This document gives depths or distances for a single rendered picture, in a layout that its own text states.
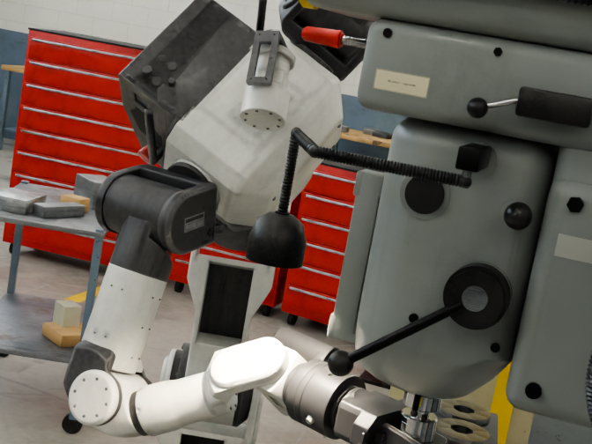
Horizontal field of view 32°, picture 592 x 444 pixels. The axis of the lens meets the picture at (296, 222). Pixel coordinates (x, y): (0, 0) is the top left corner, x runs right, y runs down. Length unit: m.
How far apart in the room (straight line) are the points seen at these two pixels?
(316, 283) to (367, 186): 4.85
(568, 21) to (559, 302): 0.29
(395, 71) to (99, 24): 10.57
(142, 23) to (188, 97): 9.84
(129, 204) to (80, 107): 5.10
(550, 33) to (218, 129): 0.62
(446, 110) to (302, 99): 0.51
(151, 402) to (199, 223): 0.27
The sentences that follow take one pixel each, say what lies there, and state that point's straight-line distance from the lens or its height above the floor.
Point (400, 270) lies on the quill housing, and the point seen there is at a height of 1.46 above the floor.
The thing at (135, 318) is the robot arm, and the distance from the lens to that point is 1.52.
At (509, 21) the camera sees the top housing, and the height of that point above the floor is 1.75.
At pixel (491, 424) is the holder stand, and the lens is 1.78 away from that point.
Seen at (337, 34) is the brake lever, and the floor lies 1.71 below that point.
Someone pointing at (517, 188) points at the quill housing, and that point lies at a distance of 1.14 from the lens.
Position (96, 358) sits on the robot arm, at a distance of 1.51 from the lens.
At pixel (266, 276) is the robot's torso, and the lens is 1.92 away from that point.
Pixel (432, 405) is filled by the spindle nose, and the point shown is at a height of 1.29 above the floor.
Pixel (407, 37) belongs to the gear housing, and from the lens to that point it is 1.14.
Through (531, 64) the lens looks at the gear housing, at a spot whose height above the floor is 1.71.
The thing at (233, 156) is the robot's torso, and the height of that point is 1.51.
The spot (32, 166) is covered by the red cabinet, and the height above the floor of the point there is 0.60.
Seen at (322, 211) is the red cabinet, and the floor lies 0.73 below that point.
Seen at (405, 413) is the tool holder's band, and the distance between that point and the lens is 1.30.
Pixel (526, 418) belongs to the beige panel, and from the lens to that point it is 3.10.
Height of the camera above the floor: 1.70
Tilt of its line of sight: 10 degrees down
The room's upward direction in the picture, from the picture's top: 10 degrees clockwise
